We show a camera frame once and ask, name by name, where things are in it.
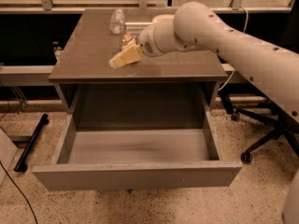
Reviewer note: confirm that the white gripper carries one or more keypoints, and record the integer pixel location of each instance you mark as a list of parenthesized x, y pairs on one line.
[(147, 42)]

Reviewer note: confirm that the orange soda can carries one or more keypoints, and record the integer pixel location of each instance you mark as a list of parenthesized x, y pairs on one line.
[(128, 40)]

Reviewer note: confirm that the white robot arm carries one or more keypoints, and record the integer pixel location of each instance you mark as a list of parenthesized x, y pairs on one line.
[(271, 194)]

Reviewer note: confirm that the grey cabinet with glossy top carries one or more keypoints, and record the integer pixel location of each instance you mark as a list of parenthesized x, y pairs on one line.
[(93, 59)]

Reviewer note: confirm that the open grey top drawer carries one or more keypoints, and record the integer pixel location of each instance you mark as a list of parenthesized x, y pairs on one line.
[(138, 139)]

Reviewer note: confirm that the white bowl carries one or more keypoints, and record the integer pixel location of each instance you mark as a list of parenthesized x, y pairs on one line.
[(162, 18)]

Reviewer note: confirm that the black metal bar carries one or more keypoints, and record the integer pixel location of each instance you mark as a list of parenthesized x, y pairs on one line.
[(21, 165)]

